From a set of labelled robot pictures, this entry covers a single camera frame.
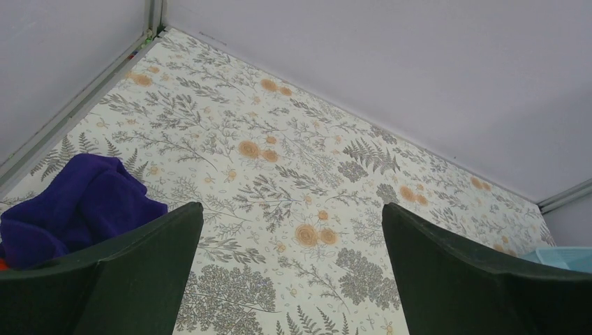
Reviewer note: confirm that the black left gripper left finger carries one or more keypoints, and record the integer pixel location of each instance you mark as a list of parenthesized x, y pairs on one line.
[(129, 284)]

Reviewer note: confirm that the purple towel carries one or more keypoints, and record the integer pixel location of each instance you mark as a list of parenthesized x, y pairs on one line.
[(92, 199)]

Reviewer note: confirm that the light blue plastic basket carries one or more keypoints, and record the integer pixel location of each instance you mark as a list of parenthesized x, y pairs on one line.
[(569, 258)]

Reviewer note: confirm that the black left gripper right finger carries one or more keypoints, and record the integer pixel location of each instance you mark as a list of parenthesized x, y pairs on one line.
[(449, 284)]

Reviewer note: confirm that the floral patterned table mat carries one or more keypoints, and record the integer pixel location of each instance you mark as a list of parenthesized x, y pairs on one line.
[(292, 189)]

